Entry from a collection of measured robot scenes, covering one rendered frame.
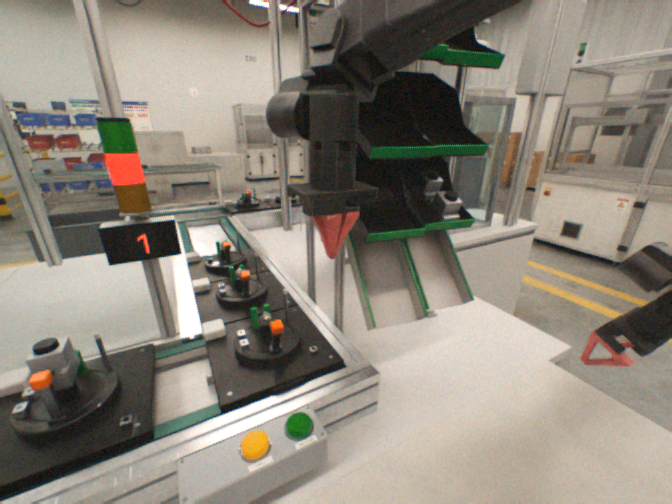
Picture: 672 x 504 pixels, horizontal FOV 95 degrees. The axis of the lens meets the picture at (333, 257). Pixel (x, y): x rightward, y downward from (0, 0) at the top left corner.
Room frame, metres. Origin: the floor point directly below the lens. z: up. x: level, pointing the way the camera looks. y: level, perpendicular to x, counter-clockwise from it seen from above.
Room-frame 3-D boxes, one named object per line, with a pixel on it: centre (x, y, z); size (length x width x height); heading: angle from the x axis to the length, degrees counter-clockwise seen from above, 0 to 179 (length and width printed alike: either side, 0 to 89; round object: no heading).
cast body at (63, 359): (0.39, 0.45, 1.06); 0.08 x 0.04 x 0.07; 28
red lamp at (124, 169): (0.56, 0.37, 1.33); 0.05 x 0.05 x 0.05
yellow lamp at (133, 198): (0.56, 0.37, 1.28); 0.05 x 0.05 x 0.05
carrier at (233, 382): (0.54, 0.14, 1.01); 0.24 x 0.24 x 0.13; 28
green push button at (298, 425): (0.35, 0.06, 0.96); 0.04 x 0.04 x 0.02
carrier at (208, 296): (0.76, 0.26, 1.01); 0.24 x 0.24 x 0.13; 28
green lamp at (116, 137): (0.56, 0.37, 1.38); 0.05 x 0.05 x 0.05
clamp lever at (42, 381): (0.34, 0.42, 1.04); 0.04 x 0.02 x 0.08; 28
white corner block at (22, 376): (0.42, 0.58, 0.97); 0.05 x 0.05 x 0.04; 28
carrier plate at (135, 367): (0.38, 0.44, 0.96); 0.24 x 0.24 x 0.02; 28
